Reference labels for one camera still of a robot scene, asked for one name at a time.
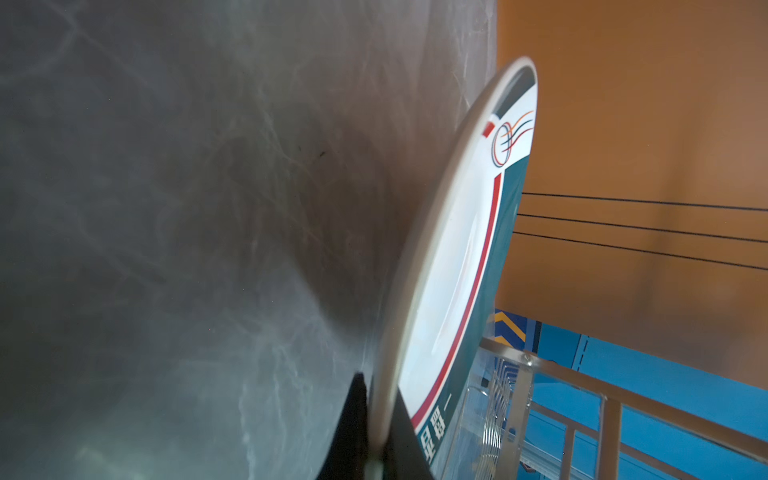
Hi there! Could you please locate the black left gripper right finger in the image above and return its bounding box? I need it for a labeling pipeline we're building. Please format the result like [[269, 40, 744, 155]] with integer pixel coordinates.
[[383, 392, 433, 480]]

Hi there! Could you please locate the silver wire dish rack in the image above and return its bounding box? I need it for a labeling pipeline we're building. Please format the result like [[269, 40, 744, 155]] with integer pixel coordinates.
[[438, 339, 767, 479]]

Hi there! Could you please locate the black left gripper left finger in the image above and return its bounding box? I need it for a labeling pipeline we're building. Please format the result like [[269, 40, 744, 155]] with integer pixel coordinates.
[[316, 373, 368, 480]]

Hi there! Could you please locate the white plate green maroon rim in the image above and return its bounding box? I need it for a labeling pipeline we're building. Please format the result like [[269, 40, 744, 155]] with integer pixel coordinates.
[[365, 57, 538, 479]]

